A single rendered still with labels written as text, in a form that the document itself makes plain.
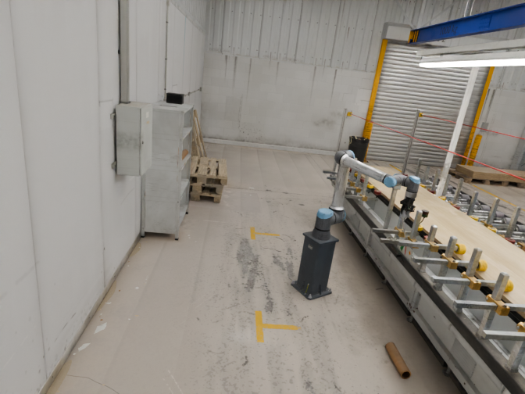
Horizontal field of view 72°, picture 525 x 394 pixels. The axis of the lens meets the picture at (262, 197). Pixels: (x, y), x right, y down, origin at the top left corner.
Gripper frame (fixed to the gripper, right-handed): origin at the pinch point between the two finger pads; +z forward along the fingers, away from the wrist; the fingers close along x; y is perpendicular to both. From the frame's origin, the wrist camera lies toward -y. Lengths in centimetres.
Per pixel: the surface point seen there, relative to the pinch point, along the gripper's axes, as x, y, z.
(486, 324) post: 7, 109, 24
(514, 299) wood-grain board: 32, 95, 14
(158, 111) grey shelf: -233, -126, -54
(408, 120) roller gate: 352, -756, -37
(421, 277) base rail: 4, 41, 33
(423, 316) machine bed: 31, 18, 84
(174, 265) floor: -201, -70, 99
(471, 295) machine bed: 28, 66, 30
